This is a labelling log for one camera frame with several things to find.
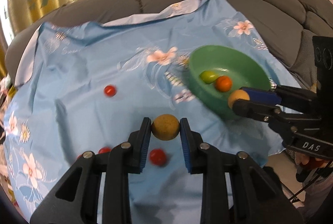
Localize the green plastic bowl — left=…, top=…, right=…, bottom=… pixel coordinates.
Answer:
left=185, top=45, right=271, bottom=120

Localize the blue floral cloth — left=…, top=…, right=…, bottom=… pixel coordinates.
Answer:
left=4, top=0, right=298, bottom=218

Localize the right human hand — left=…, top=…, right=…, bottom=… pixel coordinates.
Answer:
left=296, top=154, right=329, bottom=170

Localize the grey sofa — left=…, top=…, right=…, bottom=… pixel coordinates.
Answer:
left=1, top=0, right=332, bottom=88

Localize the clutter pile of clothes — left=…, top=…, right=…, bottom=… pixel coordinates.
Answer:
left=1, top=74, right=16, bottom=110

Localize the green oval fruit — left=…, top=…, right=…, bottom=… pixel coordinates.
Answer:
left=199, top=70, right=219, bottom=84

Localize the pale orange round fruit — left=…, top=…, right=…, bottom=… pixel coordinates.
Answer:
left=227, top=89, right=250, bottom=109

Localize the yellow-brown round fruit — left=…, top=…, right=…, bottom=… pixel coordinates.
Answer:
left=151, top=114, right=180, bottom=141

